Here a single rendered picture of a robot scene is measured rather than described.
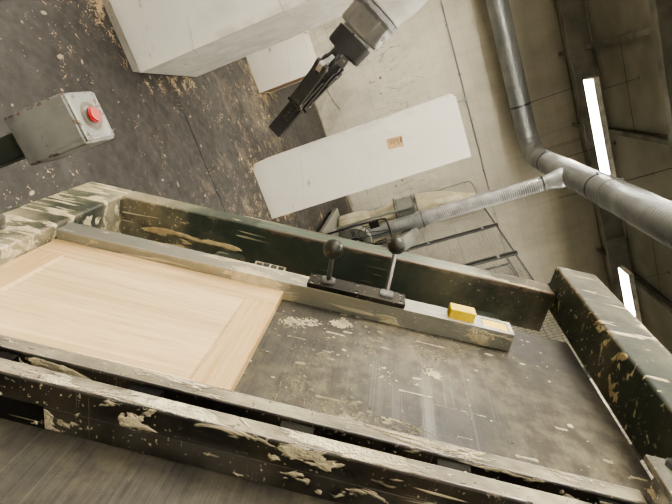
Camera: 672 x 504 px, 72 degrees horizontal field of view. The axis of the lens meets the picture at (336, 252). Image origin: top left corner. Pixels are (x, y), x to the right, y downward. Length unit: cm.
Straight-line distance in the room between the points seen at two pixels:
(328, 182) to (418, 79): 462
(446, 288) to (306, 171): 358
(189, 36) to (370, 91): 593
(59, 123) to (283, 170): 358
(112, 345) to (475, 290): 81
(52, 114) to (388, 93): 791
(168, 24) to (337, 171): 205
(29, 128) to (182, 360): 76
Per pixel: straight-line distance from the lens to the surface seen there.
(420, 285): 117
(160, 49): 341
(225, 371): 72
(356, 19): 90
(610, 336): 100
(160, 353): 76
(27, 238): 106
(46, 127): 129
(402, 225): 643
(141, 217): 129
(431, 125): 451
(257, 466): 59
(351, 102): 895
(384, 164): 454
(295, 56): 583
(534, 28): 918
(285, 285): 94
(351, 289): 93
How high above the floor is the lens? 165
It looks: 14 degrees down
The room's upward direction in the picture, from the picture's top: 74 degrees clockwise
